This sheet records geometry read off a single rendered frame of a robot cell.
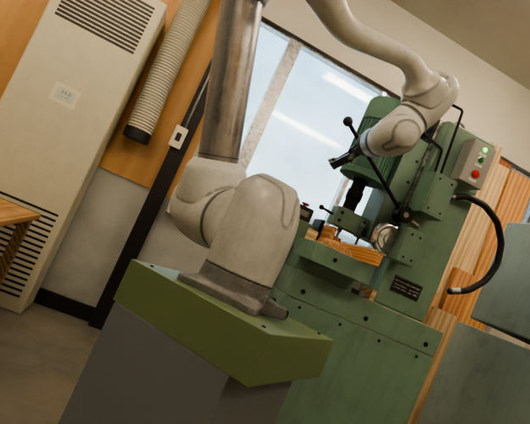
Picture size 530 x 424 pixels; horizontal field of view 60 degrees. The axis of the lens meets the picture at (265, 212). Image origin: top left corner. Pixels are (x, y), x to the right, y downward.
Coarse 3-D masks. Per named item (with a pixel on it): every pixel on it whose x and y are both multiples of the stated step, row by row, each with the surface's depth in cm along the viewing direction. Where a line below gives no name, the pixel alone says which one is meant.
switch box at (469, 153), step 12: (468, 144) 166; (480, 144) 163; (468, 156) 163; (492, 156) 165; (456, 168) 166; (468, 168) 163; (480, 168) 164; (456, 180) 165; (468, 180) 163; (480, 180) 164
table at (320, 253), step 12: (300, 240) 153; (312, 240) 143; (300, 252) 148; (312, 252) 138; (324, 252) 138; (336, 252) 139; (324, 264) 138; (336, 264) 139; (348, 264) 140; (360, 264) 141; (348, 276) 140; (360, 276) 141; (372, 276) 142
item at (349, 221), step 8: (336, 208) 169; (344, 208) 168; (328, 216) 173; (336, 216) 167; (344, 216) 168; (352, 216) 168; (360, 216) 169; (336, 224) 167; (344, 224) 168; (352, 224) 168; (368, 224) 170; (352, 232) 169
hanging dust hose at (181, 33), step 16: (192, 0) 261; (208, 0) 266; (176, 16) 261; (192, 16) 261; (176, 32) 260; (192, 32) 264; (160, 48) 261; (176, 48) 259; (160, 64) 258; (176, 64) 261; (160, 80) 258; (144, 96) 257; (160, 96) 259; (144, 112) 256; (160, 112) 262; (128, 128) 255; (144, 128) 256; (144, 144) 263
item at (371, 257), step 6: (348, 246) 154; (354, 246) 150; (354, 252) 148; (360, 252) 144; (366, 252) 140; (372, 252) 136; (378, 252) 133; (360, 258) 142; (366, 258) 138; (372, 258) 135; (378, 258) 133; (372, 264) 133; (378, 264) 133
